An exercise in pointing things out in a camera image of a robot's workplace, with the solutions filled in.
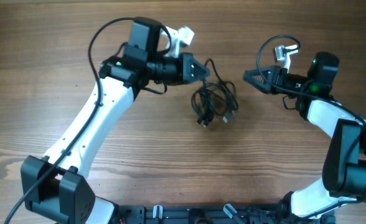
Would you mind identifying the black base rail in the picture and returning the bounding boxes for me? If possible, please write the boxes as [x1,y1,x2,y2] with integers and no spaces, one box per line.
[58,203,336,224]

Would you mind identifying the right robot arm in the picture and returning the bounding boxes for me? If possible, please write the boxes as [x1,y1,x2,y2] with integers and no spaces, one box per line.
[243,52,366,219]

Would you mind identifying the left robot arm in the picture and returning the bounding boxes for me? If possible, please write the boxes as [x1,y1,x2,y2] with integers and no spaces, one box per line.
[18,17,209,224]

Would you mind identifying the black usb cable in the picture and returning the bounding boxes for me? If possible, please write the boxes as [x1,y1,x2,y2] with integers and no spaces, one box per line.
[190,58,240,128]

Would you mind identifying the right camera cable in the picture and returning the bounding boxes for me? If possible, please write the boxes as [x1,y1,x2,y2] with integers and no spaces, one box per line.
[256,34,366,218]

